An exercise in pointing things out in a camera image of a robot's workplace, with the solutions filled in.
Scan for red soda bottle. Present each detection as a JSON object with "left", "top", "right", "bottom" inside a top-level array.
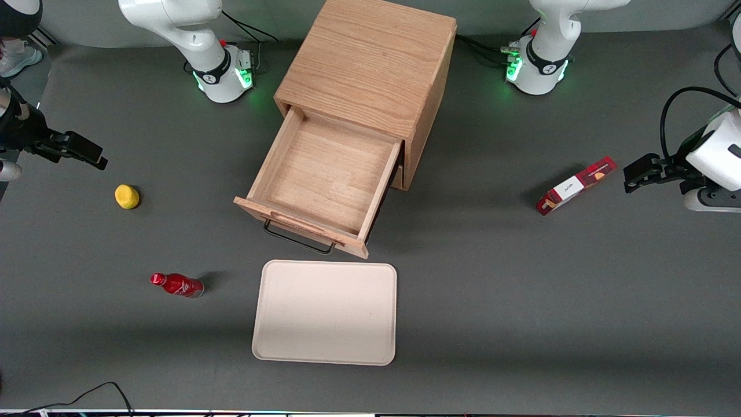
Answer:
[{"left": 150, "top": 273, "right": 205, "bottom": 299}]

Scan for black left arm base cables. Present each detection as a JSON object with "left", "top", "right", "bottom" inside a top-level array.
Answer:
[{"left": 456, "top": 34, "right": 522, "bottom": 67}]

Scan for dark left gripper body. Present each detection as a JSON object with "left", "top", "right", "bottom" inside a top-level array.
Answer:
[{"left": 657, "top": 148, "right": 705, "bottom": 195}]

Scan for black right arm base cable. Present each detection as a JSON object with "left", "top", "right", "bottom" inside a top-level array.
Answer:
[{"left": 222, "top": 9, "right": 280, "bottom": 42}]

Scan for yellow lemon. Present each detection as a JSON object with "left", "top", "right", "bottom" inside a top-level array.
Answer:
[{"left": 115, "top": 184, "right": 141, "bottom": 210}]

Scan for thin black floor cable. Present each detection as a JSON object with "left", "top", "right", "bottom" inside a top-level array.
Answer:
[{"left": 0, "top": 381, "right": 135, "bottom": 417}]

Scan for aluminium frame rail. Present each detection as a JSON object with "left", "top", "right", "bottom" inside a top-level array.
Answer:
[{"left": 26, "top": 26, "right": 60, "bottom": 48}]

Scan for black looped camera cable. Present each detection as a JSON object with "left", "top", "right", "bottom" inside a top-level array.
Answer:
[{"left": 660, "top": 86, "right": 741, "bottom": 160}]

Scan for oak wooden cabinet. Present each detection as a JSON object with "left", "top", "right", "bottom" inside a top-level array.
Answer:
[{"left": 273, "top": 0, "right": 458, "bottom": 191}]

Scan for grey white sneaker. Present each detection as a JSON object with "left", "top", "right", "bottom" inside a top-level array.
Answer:
[{"left": 0, "top": 39, "right": 44, "bottom": 78}]

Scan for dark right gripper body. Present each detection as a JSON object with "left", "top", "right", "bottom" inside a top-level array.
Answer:
[{"left": 0, "top": 104, "right": 57, "bottom": 158}]

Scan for black curved cable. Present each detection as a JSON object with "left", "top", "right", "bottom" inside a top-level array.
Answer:
[{"left": 713, "top": 43, "right": 741, "bottom": 97}]

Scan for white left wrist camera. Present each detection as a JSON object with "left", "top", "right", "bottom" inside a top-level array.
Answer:
[{"left": 683, "top": 186, "right": 741, "bottom": 213}]

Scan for beige plastic tray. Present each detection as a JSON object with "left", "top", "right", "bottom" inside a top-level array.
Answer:
[{"left": 251, "top": 259, "right": 398, "bottom": 367}]

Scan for red and white snack box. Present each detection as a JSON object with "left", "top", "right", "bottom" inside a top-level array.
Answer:
[{"left": 535, "top": 156, "right": 618, "bottom": 216}]

